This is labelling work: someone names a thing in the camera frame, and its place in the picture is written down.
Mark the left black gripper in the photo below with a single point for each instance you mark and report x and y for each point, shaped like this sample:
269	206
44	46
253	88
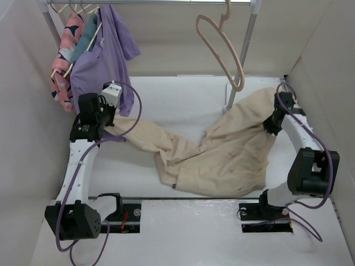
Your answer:
112	108

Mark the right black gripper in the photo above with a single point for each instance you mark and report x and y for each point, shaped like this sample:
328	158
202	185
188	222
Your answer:
269	127

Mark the beige trousers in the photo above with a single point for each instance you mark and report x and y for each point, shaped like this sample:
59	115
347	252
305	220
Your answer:
230	160

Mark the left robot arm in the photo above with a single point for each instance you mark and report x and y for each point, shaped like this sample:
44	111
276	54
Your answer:
74	216

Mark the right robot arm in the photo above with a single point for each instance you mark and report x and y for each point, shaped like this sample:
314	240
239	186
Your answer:
314	168

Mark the purple t-shirt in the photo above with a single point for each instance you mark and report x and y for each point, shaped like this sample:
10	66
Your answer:
114	46

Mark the pink patterned garment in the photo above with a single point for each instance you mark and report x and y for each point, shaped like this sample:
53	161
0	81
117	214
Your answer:
60	85

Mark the teal garment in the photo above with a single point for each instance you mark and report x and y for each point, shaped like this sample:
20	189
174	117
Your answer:
85	38

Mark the metal clothes rack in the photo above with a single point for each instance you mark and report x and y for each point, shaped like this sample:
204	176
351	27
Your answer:
255	7

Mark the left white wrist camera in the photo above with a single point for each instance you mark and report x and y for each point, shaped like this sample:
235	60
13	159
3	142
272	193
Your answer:
112	94

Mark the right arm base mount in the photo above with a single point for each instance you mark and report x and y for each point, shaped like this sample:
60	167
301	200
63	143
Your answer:
256	219

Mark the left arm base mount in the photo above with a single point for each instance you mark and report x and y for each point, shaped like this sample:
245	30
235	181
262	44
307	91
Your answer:
123	214

